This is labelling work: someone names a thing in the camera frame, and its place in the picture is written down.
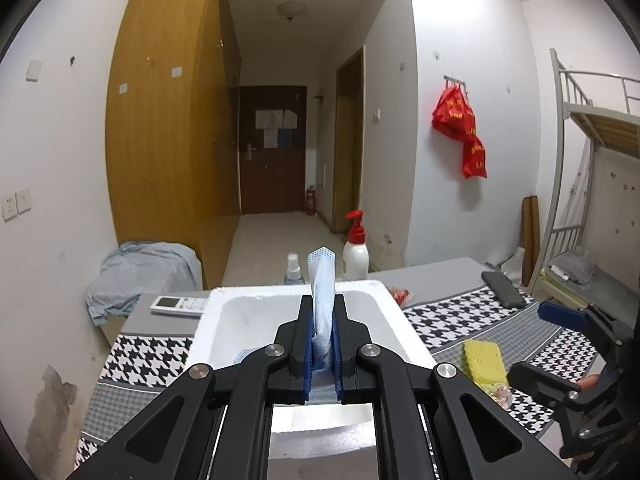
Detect blue face mask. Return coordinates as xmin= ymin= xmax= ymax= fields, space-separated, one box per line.
xmin=307 ymin=247 xmax=336 ymax=404

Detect wooden boards against wall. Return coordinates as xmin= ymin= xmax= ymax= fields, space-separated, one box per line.
xmin=521 ymin=195 xmax=540 ymax=287

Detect small clear spray bottle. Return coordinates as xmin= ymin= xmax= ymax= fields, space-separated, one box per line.
xmin=284 ymin=252 xmax=305 ymax=285

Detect side wooden door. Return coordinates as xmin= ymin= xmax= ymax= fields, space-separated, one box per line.
xmin=332 ymin=49 xmax=364 ymax=235

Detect white foam box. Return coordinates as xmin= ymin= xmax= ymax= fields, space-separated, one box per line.
xmin=186 ymin=280 xmax=435 ymax=460

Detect grey pillow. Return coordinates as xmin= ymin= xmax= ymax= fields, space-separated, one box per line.
xmin=549 ymin=247 xmax=597 ymax=285

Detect red fire extinguisher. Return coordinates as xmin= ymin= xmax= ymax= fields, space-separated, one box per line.
xmin=305 ymin=185 xmax=317 ymax=216

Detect ceiling lamp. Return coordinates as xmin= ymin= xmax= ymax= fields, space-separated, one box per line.
xmin=277 ymin=1 xmax=308 ymax=23

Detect yellow sponge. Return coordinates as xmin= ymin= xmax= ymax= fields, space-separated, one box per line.
xmin=463 ymin=339 xmax=508 ymax=386

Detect white remote control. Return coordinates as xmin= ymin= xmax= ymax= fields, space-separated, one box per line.
xmin=150 ymin=296 xmax=207 ymax=318

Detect wooden wardrobe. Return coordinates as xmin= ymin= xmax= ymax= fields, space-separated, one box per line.
xmin=105 ymin=0 xmax=241 ymax=289

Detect dark brown entrance door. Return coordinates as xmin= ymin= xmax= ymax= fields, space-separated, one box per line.
xmin=239 ymin=86 xmax=307 ymax=214

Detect light blue crumpled cloth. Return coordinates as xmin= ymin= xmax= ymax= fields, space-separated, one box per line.
xmin=85 ymin=242 xmax=203 ymax=326

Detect metal bunk bed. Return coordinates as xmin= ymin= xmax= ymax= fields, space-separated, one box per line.
xmin=527 ymin=51 xmax=639 ymax=318

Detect black smartphone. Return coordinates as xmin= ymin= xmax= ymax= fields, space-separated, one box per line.
xmin=480 ymin=271 xmax=526 ymax=309

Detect person's right hand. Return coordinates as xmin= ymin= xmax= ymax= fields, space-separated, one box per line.
xmin=576 ymin=374 xmax=600 ymax=391

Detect red snack packet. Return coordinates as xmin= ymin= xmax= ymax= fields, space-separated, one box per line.
xmin=387 ymin=287 xmax=412 ymax=308

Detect wall hook rack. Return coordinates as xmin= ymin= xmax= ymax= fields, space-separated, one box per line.
xmin=442 ymin=75 xmax=466 ymax=90

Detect white red pump lotion bottle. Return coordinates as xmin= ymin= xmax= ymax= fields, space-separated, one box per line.
xmin=343 ymin=210 xmax=369 ymax=281

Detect houndstooth table cloth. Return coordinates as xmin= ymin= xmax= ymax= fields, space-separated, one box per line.
xmin=75 ymin=286 xmax=596 ymax=465

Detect red hanging bags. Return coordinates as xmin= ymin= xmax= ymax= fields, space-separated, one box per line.
xmin=432 ymin=84 xmax=487 ymax=179

